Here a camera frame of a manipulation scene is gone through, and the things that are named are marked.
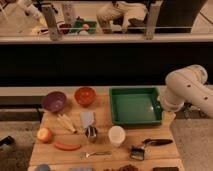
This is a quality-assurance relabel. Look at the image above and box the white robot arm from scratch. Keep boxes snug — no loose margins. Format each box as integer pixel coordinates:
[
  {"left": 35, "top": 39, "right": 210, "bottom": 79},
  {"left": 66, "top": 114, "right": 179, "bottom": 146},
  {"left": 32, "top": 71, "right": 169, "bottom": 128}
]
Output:
[{"left": 159, "top": 65, "right": 213, "bottom": 118}]

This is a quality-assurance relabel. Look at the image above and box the small metal cup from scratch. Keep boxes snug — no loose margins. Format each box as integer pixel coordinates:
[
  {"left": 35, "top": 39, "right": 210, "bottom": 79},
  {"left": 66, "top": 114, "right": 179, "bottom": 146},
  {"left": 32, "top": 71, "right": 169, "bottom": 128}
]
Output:
[{"left": 85, "top": 126, "right": 98, "bottom": 143}]

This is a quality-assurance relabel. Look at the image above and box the white paper cup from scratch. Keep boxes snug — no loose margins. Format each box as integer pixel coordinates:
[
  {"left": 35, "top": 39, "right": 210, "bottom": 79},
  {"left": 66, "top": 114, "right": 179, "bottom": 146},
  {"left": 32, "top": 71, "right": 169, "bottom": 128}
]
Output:
[{"left": 108, "top": 126, "right": 126, "bottom": 147}]

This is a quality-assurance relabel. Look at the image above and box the orange bowl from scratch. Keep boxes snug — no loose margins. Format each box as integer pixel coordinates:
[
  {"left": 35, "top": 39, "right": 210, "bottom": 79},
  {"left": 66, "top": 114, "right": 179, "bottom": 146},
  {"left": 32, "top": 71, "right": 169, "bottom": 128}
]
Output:
[{"left": 74, "top": 87, "right": 96, "bottom": 107}]

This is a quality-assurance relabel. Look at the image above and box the green plastic tray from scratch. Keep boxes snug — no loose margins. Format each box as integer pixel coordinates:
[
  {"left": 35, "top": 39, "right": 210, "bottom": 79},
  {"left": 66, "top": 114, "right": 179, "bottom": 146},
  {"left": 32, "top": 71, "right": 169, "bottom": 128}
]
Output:
[{"left": 109, "top": 87, "right": 163, "bottom": 126}]

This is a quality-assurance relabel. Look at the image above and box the grey cloth piece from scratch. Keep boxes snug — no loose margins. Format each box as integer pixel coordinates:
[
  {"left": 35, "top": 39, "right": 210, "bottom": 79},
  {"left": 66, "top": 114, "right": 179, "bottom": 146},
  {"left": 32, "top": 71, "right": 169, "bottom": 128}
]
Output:
[{"left": 80, "top": 111, "right": 95, "bottom": 129}]

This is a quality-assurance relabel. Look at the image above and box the purple bowl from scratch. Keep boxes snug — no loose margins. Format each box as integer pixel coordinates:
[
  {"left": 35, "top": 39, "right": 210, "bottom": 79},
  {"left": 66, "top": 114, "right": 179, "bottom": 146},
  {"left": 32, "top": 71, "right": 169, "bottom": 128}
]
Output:
[{"left": 41, "top": 91, "right": 67, "bottom": 113}]

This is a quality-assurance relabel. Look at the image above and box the wooden board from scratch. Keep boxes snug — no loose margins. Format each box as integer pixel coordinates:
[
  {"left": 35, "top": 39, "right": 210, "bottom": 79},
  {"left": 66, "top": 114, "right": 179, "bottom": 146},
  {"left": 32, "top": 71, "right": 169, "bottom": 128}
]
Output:
[{"left": 27, "top": 94, "right": 185, "bottom": 171}]

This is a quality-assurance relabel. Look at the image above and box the black metal brush tool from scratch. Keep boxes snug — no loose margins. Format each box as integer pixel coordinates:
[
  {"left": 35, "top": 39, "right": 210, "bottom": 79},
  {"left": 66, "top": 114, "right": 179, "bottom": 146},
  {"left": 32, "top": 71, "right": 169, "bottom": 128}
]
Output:
[{"left": 130, "top": 146, "right": 145, "bottom": 161}]

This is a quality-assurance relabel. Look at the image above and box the silver fork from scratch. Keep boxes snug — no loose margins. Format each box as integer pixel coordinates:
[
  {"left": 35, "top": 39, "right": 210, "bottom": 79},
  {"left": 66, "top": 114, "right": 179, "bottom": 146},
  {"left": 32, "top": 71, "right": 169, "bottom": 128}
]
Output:
[{"left": 80, "top": 151, "right": 112, "bottom": 158}]

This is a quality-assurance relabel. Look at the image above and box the red yellow apple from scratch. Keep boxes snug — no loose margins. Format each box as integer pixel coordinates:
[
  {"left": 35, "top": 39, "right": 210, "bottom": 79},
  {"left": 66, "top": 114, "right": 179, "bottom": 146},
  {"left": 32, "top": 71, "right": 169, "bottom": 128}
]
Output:
[{"left": 37, "top": 128, "right": 53, "bottom": 143}]

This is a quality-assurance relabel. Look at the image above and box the brown cookie pile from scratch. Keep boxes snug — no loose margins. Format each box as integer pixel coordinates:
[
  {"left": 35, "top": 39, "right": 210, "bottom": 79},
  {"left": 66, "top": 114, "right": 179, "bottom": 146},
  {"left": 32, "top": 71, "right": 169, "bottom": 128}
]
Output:
[{"left": 103, "top": 164, "right": 139, "bottom": 171}]

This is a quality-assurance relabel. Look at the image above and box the dark brown block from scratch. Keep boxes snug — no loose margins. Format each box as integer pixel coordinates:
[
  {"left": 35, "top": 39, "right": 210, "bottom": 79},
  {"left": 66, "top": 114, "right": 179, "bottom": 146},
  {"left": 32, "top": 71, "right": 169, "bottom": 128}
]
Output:
[{"left": 152, "top": 167, "right": 179, "bottom": 171}]

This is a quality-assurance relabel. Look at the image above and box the blue round object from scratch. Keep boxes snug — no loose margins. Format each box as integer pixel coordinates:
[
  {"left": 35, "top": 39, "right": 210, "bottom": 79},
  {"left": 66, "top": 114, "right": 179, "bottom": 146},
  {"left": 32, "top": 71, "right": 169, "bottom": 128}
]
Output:
[{"left": 34, "top": 164, "right": 51, "bottom": 171}]

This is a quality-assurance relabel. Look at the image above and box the black handled peeler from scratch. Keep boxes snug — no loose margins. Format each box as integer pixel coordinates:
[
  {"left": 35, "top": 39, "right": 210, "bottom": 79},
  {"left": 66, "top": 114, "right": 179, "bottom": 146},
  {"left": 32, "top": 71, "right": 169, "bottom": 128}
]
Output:
[{"left": 142, "top": 138, "right": 173, "bottom": 146}]

